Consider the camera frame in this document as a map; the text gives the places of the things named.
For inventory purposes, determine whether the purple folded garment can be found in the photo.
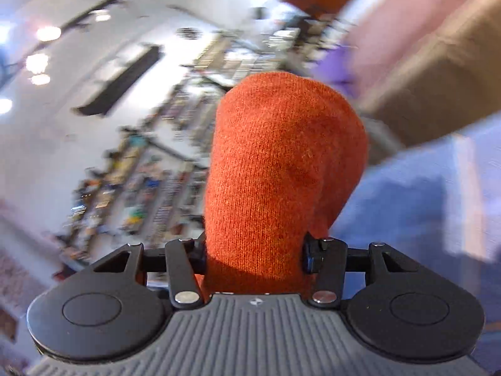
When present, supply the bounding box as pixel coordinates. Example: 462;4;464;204
311;45;358;99

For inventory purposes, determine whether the tan mauve bed cover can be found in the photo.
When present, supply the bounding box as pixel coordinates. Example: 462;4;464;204
347;0;500;147

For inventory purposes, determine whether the orange knit sweater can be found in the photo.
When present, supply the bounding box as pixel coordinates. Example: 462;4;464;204
199;72;369;295

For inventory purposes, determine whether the wall display rack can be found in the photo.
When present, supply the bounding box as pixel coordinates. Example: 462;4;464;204
55;27;300;280

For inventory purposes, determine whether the blue checked bed sheet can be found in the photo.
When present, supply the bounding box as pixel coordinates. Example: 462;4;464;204
329;115;500;371

